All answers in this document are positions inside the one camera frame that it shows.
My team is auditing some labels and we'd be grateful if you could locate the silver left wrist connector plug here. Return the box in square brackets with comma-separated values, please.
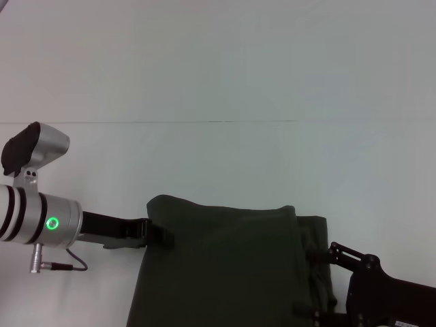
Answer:
[29, 243, 44, 274]

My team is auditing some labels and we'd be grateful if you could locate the dark red left wrist cable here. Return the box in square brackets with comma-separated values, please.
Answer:
[40, 247, 89, 273]

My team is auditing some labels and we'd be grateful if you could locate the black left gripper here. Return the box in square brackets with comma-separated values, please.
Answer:
[78, 210, 176, 250]

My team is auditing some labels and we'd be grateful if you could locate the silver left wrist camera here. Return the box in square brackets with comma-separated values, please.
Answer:
[0, 121, 72, 193]

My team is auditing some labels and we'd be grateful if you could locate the dark green t-shirt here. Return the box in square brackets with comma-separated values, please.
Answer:
[126, 193, 339, 327]

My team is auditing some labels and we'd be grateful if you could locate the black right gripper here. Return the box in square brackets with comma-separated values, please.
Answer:
[292, 240, 436, 327]

